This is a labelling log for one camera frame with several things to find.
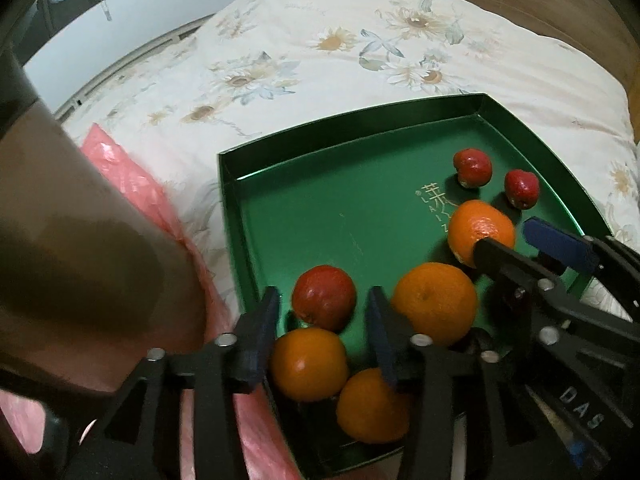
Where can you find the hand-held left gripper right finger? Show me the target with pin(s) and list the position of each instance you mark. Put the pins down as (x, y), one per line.
(382, 340)

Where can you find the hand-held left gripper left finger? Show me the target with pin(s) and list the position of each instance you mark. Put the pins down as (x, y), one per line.
(260, 340)

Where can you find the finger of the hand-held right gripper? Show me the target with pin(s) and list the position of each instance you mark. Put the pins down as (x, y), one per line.
(510, 260)
(560, 242)

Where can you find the orange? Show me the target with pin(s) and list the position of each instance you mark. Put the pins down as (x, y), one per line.
(480, 227)
(370, 410)
(308, 364)
(434, 305)

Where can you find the green box tray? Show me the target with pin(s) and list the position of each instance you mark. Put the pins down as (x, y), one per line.
(325, 210)

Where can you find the black and brown juicer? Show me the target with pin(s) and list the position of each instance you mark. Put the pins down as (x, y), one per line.
(75, 260)

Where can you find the pink plastic sheet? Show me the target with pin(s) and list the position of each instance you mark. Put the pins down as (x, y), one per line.
(130, 175)

